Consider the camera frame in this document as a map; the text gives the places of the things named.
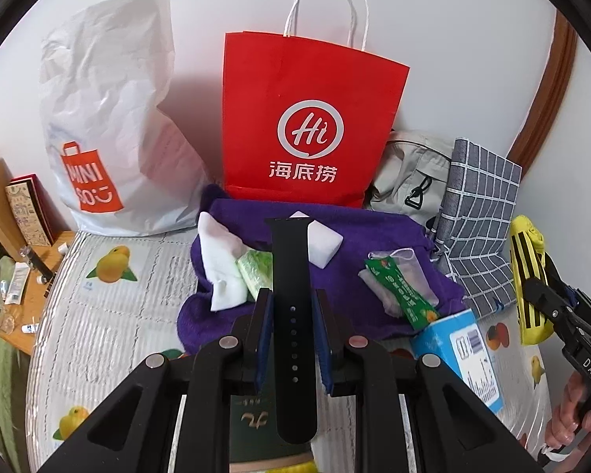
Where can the clear glass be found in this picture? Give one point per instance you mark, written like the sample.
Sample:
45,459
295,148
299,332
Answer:
0,315

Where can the white sponge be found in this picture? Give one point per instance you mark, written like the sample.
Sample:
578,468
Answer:
325,244

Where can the person's right hand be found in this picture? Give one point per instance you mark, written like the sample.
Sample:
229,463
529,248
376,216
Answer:
566,423

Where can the red paper bag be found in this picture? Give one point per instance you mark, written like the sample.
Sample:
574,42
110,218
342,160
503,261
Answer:
310,108

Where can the white sock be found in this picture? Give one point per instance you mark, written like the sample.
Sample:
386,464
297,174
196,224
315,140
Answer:
216,261

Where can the light green tissue packet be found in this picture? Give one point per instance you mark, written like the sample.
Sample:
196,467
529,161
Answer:
255,271

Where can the white plastic shopping bag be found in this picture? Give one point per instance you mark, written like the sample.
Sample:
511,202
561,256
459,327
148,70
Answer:
108,108

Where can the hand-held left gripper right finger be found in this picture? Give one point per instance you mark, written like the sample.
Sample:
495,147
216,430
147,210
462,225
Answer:
322,342

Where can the yellow black striped pouch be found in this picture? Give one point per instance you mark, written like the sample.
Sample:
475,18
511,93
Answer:
527,256

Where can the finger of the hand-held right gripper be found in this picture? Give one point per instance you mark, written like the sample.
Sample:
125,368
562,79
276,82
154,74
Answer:
564,281
546,305

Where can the small white lip balm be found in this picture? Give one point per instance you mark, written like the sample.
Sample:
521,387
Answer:
30,326

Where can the small black bottle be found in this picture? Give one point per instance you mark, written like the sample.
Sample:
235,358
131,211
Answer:
37,260

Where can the green bed sheet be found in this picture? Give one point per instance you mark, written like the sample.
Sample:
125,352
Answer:
2,379

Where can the white tube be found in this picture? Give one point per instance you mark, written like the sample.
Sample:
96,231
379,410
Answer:
18,283

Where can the purple towel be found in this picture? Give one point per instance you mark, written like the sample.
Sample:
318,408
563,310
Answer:
354,236

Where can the patterned notebook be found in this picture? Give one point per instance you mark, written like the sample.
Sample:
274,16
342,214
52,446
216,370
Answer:
27,212

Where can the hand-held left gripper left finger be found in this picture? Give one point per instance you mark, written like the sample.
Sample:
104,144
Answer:
264,340

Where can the grey checked cushion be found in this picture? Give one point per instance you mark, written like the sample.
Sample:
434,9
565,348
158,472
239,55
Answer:
477,217

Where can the wooden nightstand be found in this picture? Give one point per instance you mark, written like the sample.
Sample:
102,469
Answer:
39,295

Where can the blue tissue pack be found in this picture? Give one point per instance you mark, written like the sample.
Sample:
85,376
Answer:
453,354

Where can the fruit print tablecloth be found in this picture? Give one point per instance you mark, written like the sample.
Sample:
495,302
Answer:
118,315

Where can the brown wooden door frame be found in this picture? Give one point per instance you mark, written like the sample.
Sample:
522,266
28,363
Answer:
546,98

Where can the clear bag with green label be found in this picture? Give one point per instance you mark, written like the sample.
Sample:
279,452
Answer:
399,288

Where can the grey backpack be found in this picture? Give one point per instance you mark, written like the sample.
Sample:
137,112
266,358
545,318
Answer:
409,172

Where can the dark green gold box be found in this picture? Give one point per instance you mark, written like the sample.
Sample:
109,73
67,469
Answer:
256,419

